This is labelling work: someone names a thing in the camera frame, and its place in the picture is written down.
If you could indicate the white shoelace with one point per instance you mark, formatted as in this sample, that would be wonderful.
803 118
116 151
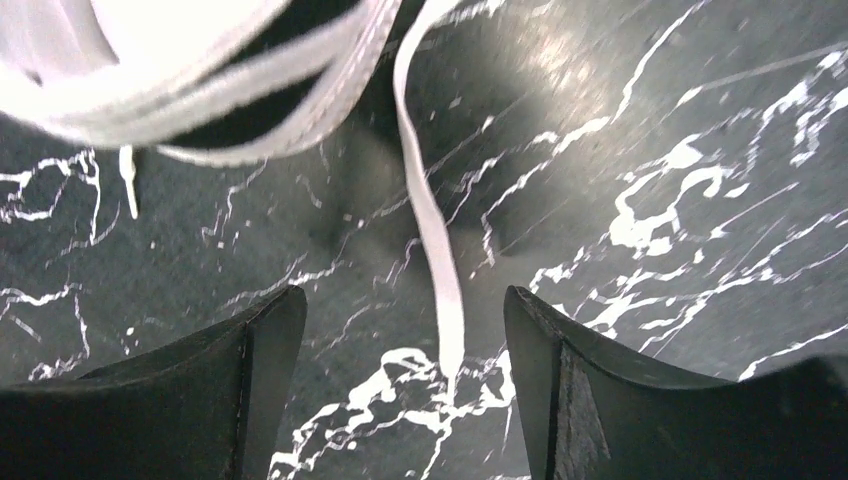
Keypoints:
431 224

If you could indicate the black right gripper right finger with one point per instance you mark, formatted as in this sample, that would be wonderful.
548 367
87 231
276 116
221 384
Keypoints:
591 408

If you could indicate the black and white sneaker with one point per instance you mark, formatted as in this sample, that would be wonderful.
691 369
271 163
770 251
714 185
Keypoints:
215 83

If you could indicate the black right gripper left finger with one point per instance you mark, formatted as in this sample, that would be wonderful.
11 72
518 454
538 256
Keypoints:
207 406

